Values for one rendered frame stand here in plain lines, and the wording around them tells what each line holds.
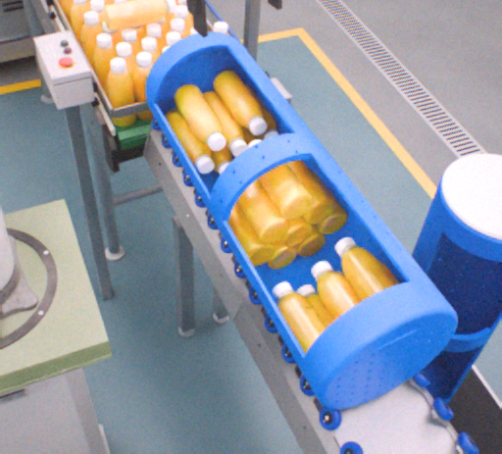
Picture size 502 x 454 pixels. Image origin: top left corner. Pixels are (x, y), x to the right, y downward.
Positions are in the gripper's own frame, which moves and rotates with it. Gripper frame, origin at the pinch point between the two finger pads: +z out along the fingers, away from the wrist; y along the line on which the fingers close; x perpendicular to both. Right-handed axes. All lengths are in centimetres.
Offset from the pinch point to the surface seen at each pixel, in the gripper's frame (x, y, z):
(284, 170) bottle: -0.1, -9.5, 38.7
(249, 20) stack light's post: -81, -54, 59
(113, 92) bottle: -61, 2, 52
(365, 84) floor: -131, -159, 159
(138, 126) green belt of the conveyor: -59, -2, 64
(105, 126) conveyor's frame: -64, 6, 63
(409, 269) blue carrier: 33, -12, 38
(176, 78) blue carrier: -45, -9, 43
